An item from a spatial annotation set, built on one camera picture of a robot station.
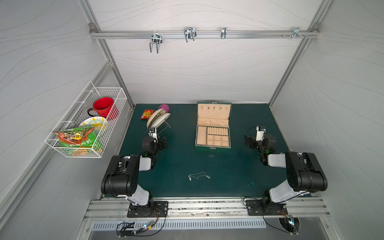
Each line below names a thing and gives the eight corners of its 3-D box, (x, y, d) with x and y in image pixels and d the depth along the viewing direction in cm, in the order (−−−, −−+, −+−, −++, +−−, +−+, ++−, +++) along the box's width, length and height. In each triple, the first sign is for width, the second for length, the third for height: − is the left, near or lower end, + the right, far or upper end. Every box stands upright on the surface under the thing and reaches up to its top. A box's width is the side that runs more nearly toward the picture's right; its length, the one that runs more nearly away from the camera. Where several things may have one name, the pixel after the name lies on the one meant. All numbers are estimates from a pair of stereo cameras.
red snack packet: (141, 119, 114) (140, 117, 112) (143, 111, 119) (143, 109, 118) (152, 119, 114) (151, 117, 112) (154, 111, 119) (153, 109, 118)
